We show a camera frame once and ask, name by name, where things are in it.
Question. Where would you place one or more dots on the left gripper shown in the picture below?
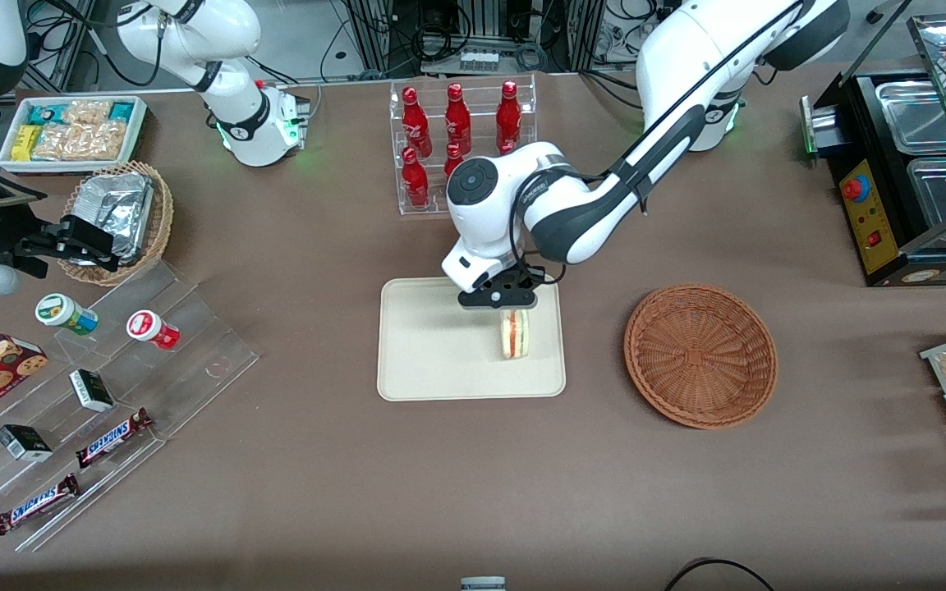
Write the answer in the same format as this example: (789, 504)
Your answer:
(525, 282)

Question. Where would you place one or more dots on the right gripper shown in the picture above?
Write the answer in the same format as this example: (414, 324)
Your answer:
(32, 245)

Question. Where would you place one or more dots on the triangle sandwich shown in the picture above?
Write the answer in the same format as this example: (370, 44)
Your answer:
(514, 336)

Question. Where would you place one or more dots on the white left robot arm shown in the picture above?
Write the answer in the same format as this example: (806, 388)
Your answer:
(686, 66)

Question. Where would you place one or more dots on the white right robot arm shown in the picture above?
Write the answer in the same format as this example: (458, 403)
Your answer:
(235, 123)

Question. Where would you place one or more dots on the light wicker basket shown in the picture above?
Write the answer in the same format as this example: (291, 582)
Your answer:
(159, 222)

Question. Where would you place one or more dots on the cream plastic tray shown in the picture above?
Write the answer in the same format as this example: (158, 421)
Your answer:
(432, 353)

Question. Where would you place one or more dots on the brown wicker basket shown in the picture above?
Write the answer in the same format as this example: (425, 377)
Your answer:
(699, 357)

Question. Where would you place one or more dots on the silver foil pack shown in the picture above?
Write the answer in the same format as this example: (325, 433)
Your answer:
(112, 187)
(130, 226)

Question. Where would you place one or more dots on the green lid cup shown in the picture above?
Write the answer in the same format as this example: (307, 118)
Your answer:
(62, 312)

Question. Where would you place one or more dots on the red lid cup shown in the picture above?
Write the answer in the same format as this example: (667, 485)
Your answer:
(149, 328)

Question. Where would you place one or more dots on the clear cracker bag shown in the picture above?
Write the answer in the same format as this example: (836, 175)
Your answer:
(87, 113)
(83, 141)

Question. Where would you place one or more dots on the white snack bin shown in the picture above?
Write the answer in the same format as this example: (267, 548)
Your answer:
(9, 160)

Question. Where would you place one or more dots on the yellow snack pack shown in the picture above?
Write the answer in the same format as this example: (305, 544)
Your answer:
(25, 142)

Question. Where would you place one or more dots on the teal snack pack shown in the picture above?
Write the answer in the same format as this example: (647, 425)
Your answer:
(121, 112)
(46, 113)

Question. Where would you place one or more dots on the small dark box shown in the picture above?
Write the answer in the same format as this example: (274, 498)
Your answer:
(23, 443)
(92, 391)

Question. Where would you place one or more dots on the clear acrylic stepped shelf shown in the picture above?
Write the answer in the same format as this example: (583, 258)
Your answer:
(194, 361)

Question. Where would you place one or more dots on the red bottle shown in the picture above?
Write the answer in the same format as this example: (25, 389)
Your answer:
(415, 180)
(508, 116)
(457, 121)
(452, 160)
(415, 123)

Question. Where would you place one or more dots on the clear acrylic bottle rack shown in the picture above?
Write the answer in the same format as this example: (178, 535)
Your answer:
(397, 197)

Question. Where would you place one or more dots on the snickers bar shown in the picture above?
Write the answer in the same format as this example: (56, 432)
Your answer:
(112, 439)
(36, 505)

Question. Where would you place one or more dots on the white power strip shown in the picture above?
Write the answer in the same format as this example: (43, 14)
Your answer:
(479, 60)

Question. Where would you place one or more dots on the black food warmer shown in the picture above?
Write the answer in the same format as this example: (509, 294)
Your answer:
(871, 213)

